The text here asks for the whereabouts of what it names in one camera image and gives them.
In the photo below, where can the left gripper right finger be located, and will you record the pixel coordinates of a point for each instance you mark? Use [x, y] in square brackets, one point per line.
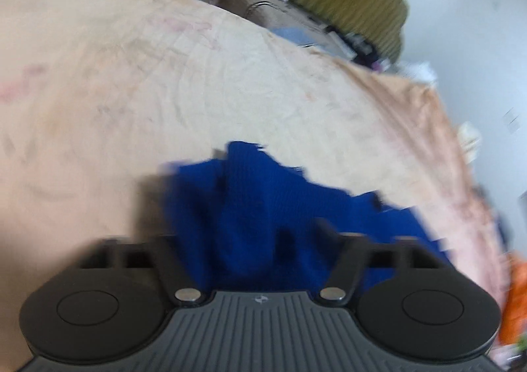
[348, 269]

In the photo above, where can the orange object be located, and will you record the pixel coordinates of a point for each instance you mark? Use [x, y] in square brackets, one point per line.
[513, 323]

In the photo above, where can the brown patterned pillow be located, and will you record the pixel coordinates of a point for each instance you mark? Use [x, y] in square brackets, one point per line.
[289, 22]

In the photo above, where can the white quilt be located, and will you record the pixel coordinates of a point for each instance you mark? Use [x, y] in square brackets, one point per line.
[470, 140]

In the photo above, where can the pink floral bed sheet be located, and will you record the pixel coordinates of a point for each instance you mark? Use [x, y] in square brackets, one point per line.
[98, 95]

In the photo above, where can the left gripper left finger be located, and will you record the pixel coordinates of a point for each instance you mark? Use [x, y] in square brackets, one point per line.
[177, 288]

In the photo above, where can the blue beaded sweater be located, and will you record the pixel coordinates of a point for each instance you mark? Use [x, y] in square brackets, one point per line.
[246, 223]

